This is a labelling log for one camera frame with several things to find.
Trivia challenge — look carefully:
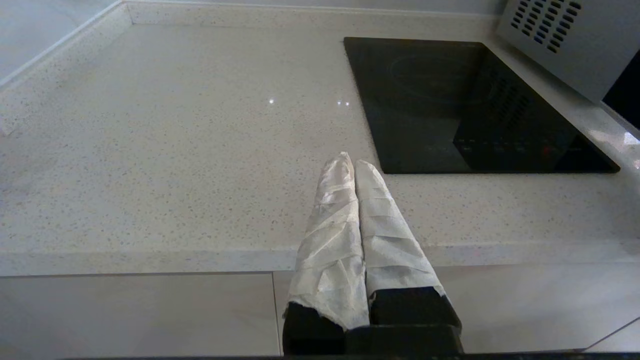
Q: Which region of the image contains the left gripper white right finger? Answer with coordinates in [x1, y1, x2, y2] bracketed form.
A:
[353, 159, 462, 333]

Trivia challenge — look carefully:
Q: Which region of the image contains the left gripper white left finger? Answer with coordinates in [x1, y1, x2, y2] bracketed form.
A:
[282, 151, 371, 356]

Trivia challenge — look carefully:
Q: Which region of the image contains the silver black microwave oven body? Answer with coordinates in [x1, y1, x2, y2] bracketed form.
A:
[496, 0, 640, 106]

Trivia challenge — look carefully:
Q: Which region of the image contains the beige cabinet front panel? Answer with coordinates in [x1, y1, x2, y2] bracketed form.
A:
[272, 261, 640, 355]
[0, 271, 282, 359]
[582, 316, 640, 354]

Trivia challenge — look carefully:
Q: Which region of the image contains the black induction cooktop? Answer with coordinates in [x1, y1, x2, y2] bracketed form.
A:
[343, 36, 621, 175]

